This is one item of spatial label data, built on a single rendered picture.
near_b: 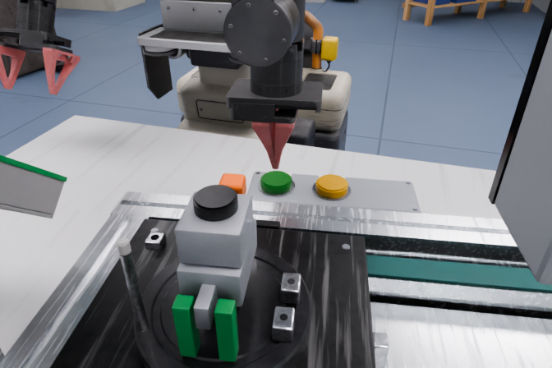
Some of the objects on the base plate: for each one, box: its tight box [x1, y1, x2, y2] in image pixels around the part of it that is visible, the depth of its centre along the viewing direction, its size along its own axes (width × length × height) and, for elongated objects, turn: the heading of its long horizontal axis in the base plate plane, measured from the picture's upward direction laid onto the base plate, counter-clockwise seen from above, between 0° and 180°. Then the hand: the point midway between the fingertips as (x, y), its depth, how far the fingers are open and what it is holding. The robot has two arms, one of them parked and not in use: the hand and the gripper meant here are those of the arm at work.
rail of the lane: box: [110, 191, 529, 269], centre depth 47 cm, size 6×89×11 cm, turn 83°
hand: (276, 161), depth 51 cm, fingers closed
